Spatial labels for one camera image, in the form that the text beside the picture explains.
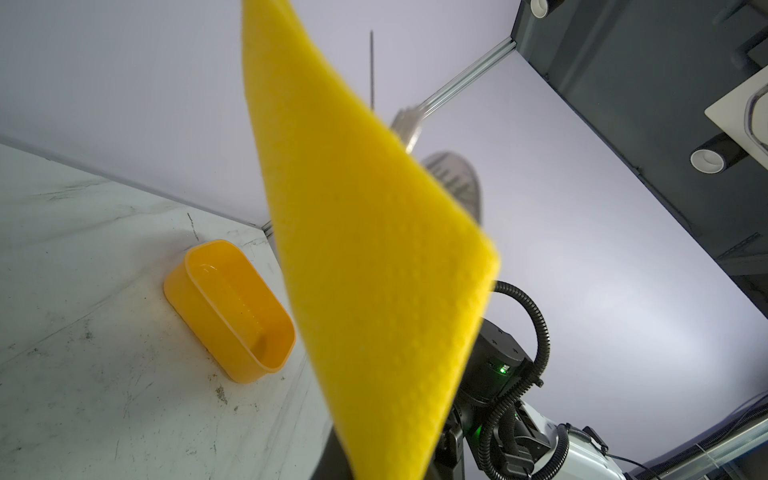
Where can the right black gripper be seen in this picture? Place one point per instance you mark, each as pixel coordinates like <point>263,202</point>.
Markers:
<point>495,364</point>

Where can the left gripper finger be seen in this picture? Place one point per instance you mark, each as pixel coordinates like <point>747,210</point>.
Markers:
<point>333,463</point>

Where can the metal spoon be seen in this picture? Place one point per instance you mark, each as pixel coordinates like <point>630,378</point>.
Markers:
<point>459,178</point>

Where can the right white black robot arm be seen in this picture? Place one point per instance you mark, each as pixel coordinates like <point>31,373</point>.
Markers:
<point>524,444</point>

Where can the yellow plastic tub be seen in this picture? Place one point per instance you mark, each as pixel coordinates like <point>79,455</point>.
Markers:
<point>230,309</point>

